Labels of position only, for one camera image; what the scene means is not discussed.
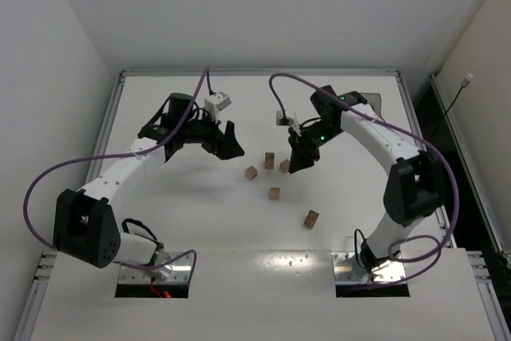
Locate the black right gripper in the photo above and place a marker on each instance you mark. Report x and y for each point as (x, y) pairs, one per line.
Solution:
(302, 148)

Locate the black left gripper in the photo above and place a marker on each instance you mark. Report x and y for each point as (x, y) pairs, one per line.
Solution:
(218, 141)

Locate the small wood cube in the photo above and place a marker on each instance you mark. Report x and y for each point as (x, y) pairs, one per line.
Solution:
(251, 172)
(284, 166)
(274, 193)

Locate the long light wood block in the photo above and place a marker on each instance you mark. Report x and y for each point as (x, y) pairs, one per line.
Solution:
(269, 160)

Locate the long striped wood block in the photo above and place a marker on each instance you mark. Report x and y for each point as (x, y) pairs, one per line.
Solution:
(310, 219)

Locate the smoky transparent plastic bin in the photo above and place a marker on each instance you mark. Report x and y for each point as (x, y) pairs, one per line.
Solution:
(375, 101)

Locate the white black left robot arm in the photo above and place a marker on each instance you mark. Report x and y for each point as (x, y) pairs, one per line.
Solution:
(85, 225)

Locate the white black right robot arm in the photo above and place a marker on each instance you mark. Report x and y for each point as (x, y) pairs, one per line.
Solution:
(415, 187)

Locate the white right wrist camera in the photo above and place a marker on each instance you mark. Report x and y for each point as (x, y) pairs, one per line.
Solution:
(283, 120)

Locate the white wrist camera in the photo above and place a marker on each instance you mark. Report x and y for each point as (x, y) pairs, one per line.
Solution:
(283, 120)
(216, 103)

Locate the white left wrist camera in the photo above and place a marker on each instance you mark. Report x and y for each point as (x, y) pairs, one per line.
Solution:
(216, 103)

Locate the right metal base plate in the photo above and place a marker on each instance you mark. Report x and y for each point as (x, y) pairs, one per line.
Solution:
(347, 272)

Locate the metal base plate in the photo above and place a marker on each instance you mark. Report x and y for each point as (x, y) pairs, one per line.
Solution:
(347, 272)
(175, 273)

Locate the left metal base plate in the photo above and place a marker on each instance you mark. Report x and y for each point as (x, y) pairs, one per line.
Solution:
(175, 273)

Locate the aluminium table frame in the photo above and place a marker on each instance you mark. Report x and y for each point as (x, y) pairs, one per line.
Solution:
(260, 274)

